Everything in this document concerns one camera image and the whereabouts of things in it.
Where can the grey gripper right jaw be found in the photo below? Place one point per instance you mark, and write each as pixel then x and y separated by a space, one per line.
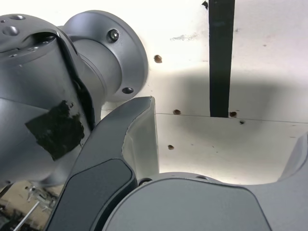
pixel 192 207

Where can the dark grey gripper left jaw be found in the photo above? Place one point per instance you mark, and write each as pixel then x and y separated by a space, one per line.
pixel 96 168

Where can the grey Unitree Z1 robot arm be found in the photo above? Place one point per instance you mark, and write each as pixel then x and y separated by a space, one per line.
pixel 36 84

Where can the black tape strip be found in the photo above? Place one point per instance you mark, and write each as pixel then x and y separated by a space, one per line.
pixel 221 60

